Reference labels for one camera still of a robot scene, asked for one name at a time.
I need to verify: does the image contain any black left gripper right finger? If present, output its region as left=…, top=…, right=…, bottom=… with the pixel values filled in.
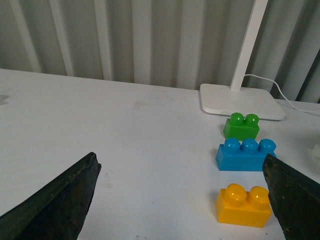
left=262, top=153, right=320, bottom=240

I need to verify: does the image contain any white desk lamp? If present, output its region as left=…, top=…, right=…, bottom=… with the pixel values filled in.
left=200, top=0, right=285, bottom=121

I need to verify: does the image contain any white studded base plate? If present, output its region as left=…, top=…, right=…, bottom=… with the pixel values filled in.
left=308, top=143, right=320, bottom=165

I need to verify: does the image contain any green two-stud block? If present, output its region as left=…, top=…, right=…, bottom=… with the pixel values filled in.
left=223, top=112, right=260, bottom=141

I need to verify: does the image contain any blue three-stud block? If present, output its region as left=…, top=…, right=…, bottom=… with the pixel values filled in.
left=215, top=138, right=277, bottom=172

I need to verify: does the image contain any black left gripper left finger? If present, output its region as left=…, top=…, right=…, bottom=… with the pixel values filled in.
left=0, top=152, right=102, bottom=240

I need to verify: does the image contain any yellow two-stud block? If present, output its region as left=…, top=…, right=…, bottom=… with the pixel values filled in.
left=215, top=183, right=272, bottom=228

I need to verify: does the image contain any white lamp cable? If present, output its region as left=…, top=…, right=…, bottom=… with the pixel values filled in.
left=243, top=73, right=320, bottom=112

